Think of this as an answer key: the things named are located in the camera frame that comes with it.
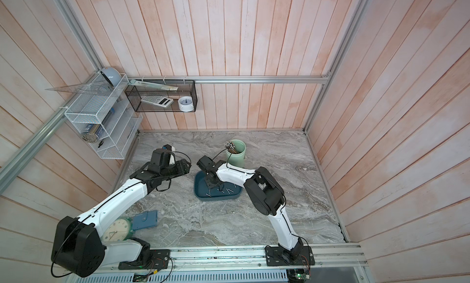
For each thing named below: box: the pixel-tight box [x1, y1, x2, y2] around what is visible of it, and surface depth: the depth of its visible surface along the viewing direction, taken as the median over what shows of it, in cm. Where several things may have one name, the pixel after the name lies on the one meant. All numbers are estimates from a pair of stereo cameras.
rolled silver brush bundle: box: [81, 123, 101, 144], surface depth 78 cm
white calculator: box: [140, 96, 174, 108], surface depth 100 cm
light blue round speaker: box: [100, 66, 122, 87], surface depth 85 cm
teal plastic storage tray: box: [193, 170, 243, 202], surface depth 94 cm
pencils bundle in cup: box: [223, 140, 239, 154], surface depth 92 cm
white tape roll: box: [177, 96, 194, 113], surface depth 97 cm
